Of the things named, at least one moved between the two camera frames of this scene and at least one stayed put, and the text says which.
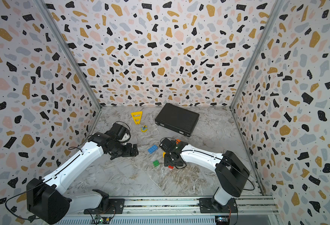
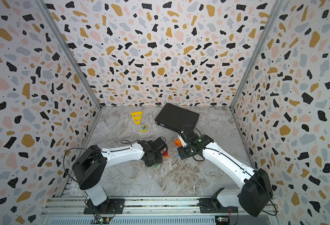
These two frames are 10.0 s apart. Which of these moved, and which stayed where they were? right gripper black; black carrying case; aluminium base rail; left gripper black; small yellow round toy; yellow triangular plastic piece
Moved: left gripper black; right gripper black
Stayed: aluminium base rail; small yellow round toy; black carrying case; yellow triangular plastic piece
